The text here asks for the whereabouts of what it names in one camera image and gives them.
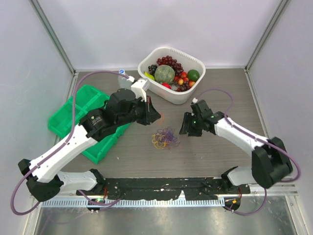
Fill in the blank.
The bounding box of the green compartment tray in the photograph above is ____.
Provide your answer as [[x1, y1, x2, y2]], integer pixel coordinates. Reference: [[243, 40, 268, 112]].
[[47, 84, 132, 165]]

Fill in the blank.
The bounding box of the cherry cluster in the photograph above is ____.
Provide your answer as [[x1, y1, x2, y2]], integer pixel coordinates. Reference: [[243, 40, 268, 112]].
[[174, 71, 196, 92]]

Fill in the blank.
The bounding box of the aluminium frame rail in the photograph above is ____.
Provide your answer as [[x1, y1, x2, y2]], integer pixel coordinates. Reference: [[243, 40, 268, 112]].
[[249, 183, 298, 196]]

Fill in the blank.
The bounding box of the purple thin cable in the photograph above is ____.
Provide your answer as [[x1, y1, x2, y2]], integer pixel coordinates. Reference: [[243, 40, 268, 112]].
[[156, 127, 181, 149]]

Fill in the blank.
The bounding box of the yellow banana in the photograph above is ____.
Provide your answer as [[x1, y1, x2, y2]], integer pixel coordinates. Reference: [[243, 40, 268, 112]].
[[144, 71, 155, 81]]

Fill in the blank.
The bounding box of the green round melon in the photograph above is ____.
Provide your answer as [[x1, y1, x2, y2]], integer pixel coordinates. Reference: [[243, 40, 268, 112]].
[[154, 65, 175, 84]]

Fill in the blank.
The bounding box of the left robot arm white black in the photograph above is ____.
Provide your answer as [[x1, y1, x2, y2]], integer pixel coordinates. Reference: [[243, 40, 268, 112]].
[[18, 89, 161, 202]]

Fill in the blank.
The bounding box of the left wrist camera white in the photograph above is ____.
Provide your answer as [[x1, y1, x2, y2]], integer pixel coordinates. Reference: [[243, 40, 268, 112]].
[[128, 76, 150, 101]]

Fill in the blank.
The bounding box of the red apple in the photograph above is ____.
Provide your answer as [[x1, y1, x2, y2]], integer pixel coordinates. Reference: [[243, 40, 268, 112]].
[[162, 83, 172, 89]]

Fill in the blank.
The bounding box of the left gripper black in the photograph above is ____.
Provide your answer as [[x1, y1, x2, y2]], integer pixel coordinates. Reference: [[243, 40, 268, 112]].
[[116, 94, 161, 127]]

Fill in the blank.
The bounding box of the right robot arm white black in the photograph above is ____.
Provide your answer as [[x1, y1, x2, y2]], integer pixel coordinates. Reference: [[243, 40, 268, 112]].
[[179, 99, 293, 193]]

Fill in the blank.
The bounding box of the slotted white cable duct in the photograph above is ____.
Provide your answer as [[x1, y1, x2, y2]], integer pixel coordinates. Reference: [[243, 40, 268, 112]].
[[42, 197, 225, 208]]

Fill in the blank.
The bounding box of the white plastic basket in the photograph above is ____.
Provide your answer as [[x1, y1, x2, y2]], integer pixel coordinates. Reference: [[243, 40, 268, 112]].
[[137, 47, 206, 105]]

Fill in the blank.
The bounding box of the clear water bottle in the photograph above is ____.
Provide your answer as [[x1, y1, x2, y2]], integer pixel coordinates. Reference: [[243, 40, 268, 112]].
[[118, 70, 133, 90]]

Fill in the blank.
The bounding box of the red grape bunch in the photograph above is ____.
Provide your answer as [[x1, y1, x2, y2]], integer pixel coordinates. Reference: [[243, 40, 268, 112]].
[[156, 55, 184, 76]]

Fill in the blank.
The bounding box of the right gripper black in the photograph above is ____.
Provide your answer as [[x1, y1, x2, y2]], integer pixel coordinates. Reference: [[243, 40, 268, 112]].
[[179, 112, 203, 137]]

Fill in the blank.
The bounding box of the green lime fruit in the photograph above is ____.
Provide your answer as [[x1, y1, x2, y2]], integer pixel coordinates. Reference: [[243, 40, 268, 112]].
[[187, 70, 200, 82]]

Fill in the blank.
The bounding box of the yellow thin cable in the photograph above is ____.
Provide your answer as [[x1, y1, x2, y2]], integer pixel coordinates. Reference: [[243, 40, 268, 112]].
[[151, 133, 169, 150]]

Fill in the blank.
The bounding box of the dark grape bunch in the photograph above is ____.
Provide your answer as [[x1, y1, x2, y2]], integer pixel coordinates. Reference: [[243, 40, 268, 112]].
[[148, 64, 157, 76]]

